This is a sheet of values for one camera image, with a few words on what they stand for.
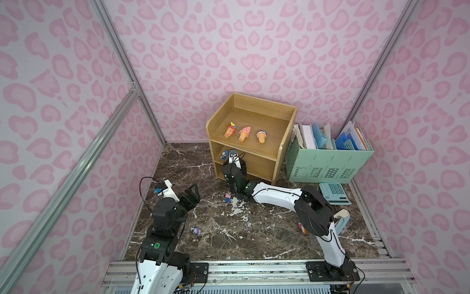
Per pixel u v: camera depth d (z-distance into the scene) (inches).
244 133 30.0
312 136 33.8
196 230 32.3
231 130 30.7
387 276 28.7
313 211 20.1
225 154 34.6
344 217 33.1
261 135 29.5
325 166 35.1
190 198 25.2
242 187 27.1
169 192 24.8
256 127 32.3
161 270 18.9
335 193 37.2
